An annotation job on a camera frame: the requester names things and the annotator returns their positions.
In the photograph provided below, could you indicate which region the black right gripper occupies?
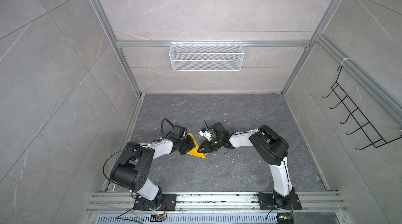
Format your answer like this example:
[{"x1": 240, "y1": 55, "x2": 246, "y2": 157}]
[{"x1": 197, "y1": 137, "x2": 223, "y2": 154}]

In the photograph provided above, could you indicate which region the yellow square paper sheet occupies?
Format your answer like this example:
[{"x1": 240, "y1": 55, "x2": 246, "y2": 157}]
[{"x1": 186, "y1": 133, "x2": 206, "y2": 159}]

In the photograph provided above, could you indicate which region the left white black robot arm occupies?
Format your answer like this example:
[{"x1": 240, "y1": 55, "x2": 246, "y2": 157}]
[{"x1": 108, "y1": 125, "x2": 196, "y2": 210}]

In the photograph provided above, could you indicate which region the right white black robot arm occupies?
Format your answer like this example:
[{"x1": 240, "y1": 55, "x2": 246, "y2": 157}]
[{"x1": 197, "y1": 122, "x2": 295, "y2": 209}]

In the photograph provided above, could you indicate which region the left green circuit board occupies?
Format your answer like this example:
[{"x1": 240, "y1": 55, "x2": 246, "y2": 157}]
[{"x1": 150, "y1": 214, "x2": 166, "y2": 222}]

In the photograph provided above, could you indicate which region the green circuit board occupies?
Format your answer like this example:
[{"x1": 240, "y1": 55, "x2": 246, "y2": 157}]
[
  {"x1": 276, "y1": 214, "x2": 294, "y2": 224},
  {"x1": 150, "y1": 214, "x2": 166, "y2": 222}
]

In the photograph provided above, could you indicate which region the right green circuit board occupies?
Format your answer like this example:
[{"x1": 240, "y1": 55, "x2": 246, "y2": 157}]
[{"x1": 276, "y1": 214, "x2": 294, "y2": 224}]

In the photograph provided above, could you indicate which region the aluminium front rail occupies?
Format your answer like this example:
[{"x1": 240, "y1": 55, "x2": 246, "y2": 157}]
[{"x1": 84, "y1": 192, "x2": 347, "y2": 213}]

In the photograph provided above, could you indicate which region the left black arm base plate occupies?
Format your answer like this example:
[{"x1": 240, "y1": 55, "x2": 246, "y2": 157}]
[{"x1": 134, "y1": 194, "x2": 177, "y2": 211}]

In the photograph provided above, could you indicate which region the white wire mesh basket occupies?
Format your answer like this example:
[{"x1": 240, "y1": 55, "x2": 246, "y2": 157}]
[{"x1": 169, "y1": 42, "x2": 245, "y2": 72}]

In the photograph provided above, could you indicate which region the black wire hook rack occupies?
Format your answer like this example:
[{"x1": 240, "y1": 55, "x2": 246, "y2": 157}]
[{"x1": 321, "y1": 66, "x2": 402, "y2": 151}]

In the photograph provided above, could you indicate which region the aluminium corner frame post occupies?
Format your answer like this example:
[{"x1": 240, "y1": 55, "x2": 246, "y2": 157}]
[{"x1": 89, "y1": 0, "x2": 141, "y2": 98}]

